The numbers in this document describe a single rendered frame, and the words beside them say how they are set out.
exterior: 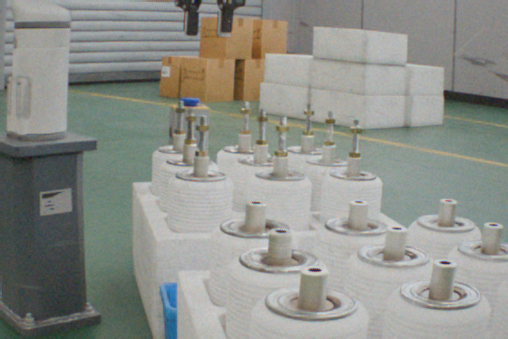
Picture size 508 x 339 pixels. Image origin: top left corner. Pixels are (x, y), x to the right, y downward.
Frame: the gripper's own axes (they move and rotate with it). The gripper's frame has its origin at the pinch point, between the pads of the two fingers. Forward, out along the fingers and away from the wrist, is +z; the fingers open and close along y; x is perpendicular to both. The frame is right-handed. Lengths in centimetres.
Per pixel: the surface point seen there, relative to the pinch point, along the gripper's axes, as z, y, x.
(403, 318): 23, 51, -25
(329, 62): 14, -167, 253
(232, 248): 23.0, 26.7, -20.6
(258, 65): 22, -278, 317
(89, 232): 47, -59, 20
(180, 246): 30.4, 4.4, -7.8
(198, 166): 20.3, 0.7, -1.2
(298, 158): 22.6, -4.8, 28.4
